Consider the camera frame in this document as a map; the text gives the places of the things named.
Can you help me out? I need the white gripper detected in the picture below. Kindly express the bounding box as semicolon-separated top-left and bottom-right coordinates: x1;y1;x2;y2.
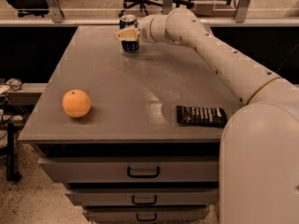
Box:
114;14;170;43

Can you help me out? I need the blue pepsi can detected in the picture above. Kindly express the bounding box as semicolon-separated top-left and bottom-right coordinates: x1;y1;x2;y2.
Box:
120;15;139;52

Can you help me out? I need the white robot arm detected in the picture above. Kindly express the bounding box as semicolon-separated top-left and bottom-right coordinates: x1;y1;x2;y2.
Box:
115;8;299;224

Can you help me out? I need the black rxbar chocolate bar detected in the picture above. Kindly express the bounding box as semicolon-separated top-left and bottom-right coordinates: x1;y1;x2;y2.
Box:
176;105;227;128

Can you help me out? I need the black office chair middle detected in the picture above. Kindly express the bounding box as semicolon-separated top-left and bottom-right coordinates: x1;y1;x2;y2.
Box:
119;0;194;17

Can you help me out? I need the orange fruit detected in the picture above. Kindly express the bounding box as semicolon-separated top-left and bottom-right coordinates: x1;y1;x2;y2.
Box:
62;90;92;119

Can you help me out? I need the grey drawer cabinet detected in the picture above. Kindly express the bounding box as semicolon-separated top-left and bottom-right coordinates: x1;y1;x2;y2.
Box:
20;26;239;224

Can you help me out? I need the black stand leg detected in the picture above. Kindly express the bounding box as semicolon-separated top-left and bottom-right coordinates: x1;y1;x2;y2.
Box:
7;123;21;182

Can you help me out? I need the top drawer black handle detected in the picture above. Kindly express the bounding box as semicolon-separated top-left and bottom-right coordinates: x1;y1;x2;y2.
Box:
127;167;160;178

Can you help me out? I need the drawer black handle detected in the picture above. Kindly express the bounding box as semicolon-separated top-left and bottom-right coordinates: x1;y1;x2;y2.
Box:
131;195;157;205
127;167;160;178
135;213;158;222

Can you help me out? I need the middle drawer black handle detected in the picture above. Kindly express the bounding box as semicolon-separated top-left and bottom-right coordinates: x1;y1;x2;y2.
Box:
131;195;157;205

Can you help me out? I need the bottom drawer black handle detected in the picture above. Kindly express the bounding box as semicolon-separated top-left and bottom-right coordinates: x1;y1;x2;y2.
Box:
135;213;158;222

